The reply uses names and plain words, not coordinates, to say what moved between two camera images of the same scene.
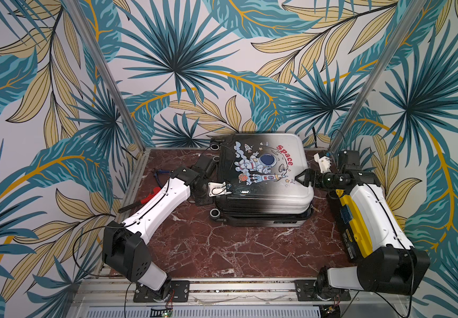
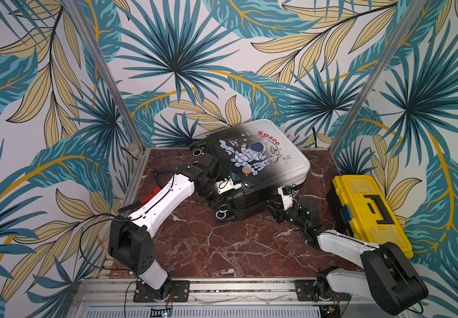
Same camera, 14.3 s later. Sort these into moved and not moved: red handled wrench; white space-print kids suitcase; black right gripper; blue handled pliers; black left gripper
Moved: white space-print kids suitcase; black right gripper
Not moved: red handled wrench; blue handled pliers; black left gripper
